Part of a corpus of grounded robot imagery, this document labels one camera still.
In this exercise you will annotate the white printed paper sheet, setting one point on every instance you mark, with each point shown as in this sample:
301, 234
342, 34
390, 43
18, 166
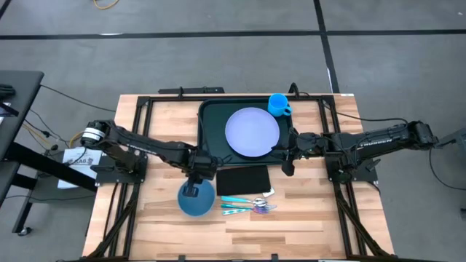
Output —
69, 153

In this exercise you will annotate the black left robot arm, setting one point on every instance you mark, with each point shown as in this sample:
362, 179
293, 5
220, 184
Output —
145, 143

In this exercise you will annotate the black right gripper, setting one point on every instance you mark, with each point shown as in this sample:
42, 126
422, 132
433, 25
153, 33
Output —
309, 143

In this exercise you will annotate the long black bar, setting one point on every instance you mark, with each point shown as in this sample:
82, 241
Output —
189, 90

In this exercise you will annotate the grey furniture piece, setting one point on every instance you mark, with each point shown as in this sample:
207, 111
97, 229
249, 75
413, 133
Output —
453, 140

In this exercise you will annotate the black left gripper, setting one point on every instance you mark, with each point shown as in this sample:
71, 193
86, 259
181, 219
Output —
202, 163

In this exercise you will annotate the black aluminium table frame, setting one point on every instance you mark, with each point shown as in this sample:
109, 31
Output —
174, 98

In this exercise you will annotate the lilac round plate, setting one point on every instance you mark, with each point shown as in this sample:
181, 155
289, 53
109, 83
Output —
251, 132

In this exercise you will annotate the bright blue plastic cup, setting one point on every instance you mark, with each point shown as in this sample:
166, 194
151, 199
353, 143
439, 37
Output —
277, 103

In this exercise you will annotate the black desk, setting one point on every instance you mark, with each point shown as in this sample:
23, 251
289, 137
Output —
18, 94

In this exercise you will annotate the white label sticker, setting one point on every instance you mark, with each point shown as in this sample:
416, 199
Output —
347, 95

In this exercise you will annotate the black flat device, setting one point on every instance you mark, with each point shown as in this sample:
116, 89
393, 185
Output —
5, 91

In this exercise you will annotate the black edge clamp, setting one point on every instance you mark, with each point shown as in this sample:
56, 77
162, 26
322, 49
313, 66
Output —
181, 258
275, 257

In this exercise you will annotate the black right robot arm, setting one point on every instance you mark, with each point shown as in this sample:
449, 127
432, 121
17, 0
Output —
378, 140

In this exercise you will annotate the dark green plastic tray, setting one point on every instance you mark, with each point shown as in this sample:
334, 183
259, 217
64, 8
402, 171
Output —
211, 127

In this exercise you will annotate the blue round bowl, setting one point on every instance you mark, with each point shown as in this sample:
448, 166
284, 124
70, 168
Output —
204, 203

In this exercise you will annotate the black cloth napkin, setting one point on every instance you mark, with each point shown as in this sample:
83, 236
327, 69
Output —
242, 180

